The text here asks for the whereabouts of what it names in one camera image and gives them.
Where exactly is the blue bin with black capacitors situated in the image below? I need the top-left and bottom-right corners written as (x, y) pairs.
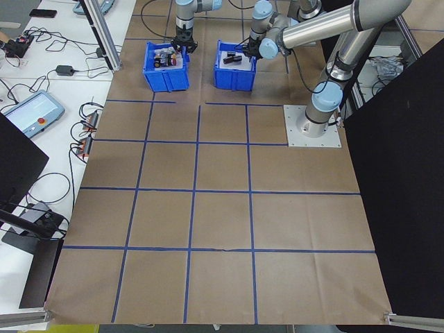
top-left (212, 39), bottom-right (258, 92)

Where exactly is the blue bin with push buttons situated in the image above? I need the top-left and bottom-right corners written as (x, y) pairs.
top-left (142, 41), bottom-right (191, 93)

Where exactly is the white foam liner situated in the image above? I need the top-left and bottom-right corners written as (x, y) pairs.
top-left (152, 48), bottom-right (185, 72)
top-left (219, 49), bottom-right (253, 72)

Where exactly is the light blue teach pendant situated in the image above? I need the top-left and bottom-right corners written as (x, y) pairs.
top-left (0, 89), bottom-right (66, 139)
top-left (72, 0), bottom-right (117, 15)

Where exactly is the white crumpled plastic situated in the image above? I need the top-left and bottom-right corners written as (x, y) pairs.
top-left (367, 55), bottom-right (405, 79)

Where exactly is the black smartphone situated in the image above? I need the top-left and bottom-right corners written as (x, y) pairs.
top-left (28, 8), bottom-right (58, 18)

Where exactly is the black device with red part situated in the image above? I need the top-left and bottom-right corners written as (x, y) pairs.
top-left (3, 29), bottom-right (35, 59)

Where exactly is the black monitor panel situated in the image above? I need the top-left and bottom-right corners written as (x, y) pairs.
top-left (0, 112), bottom-right (50, 209)

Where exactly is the grey flat plate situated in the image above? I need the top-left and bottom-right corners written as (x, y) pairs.
top-left (8, 203), bottom-right (53, 235)

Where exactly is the black side panel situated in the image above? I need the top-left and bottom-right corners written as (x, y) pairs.
top-left (19, 239), bottom-right (65, 309)

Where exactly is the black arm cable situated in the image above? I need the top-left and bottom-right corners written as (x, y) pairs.
top-left (277, 44), bottom-right (318, 94)
top-left (140, 0), bottom-right (174, 41)

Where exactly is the aluminium profile post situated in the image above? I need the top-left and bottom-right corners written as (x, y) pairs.
top-left (78, 0), bottom-right (123, 72)

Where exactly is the white square base plate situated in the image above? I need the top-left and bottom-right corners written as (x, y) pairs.
top-left (283, 105), bottom-right (343, 148)

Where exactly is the black orange cable adapter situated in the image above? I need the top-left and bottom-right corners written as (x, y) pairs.
top-left (81, 110), bottom-right (101, 133)
top-left (74, 137), bottom-right (94, 160)

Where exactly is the metal bar frame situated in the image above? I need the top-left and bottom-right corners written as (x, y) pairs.
top-left (348, 10), bottom-right (426, 112)

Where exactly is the black frame cover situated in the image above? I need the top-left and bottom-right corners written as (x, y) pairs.
top-left (341, 40), bottom-right (444, 322)

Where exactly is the black stand base plate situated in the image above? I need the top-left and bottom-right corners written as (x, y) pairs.
top-left (1, 230), bottom-right (41, 257)

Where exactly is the aluminium profile rail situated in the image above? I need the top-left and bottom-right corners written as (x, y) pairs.
top-left (383, 311), bottom-right (444, 330)
top-left (0, 310), bottom-right (53, 329)

